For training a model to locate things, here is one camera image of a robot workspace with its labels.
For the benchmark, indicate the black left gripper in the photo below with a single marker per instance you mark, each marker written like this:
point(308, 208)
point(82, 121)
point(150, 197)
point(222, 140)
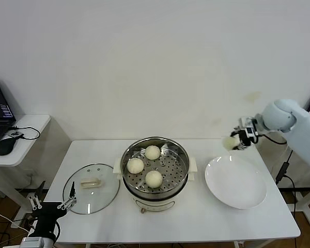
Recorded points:
point(49, 215)

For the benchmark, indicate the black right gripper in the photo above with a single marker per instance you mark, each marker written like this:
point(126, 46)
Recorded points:
point(248, 140)

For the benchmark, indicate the white steamed baozi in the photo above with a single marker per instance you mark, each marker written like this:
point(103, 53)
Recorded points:
point(153, 179)
point(135, 165)
point(152, 152)
point(229, 143)

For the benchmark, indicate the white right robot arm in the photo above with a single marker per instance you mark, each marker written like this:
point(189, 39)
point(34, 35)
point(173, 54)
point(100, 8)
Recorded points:
point(286, 118)

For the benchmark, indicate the stainless steel steamer basket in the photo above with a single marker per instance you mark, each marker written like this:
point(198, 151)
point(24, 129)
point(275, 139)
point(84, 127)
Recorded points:
point(173, 165)

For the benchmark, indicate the black table foot bar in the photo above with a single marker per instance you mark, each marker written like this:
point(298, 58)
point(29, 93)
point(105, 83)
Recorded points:
point(299, 189)
point(25, 190)

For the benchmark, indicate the white round plate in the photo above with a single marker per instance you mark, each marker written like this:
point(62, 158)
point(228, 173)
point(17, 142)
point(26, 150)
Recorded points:
point(235, 180)

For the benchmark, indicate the white side table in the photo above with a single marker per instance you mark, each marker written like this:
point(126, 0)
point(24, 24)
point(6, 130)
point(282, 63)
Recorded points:
point(308, 206)
point(28, 144)

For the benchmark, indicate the black computer mouse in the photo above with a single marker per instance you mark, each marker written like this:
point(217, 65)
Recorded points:
point(5, 147)

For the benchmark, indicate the small black usb hub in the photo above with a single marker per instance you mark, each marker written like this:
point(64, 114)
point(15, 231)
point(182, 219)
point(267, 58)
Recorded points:
point(15, 134)

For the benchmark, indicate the cream electric cooker base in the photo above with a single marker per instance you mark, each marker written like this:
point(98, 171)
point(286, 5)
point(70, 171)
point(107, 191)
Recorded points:
point(157, 204)

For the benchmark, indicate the black laptop with dark screen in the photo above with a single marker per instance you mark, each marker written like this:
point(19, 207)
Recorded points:
point(0, 108)

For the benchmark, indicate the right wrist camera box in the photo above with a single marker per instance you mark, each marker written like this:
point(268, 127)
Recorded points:
point(248, 126)

